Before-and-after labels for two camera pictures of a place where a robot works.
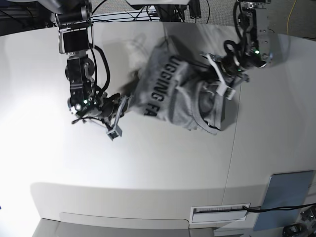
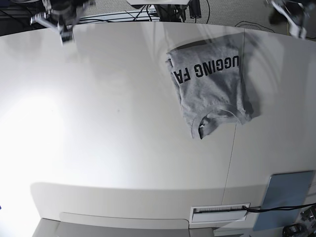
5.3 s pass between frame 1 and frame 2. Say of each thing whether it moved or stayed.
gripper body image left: moved
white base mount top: stayed
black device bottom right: stayed
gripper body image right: moved
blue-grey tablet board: stayed
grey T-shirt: moved
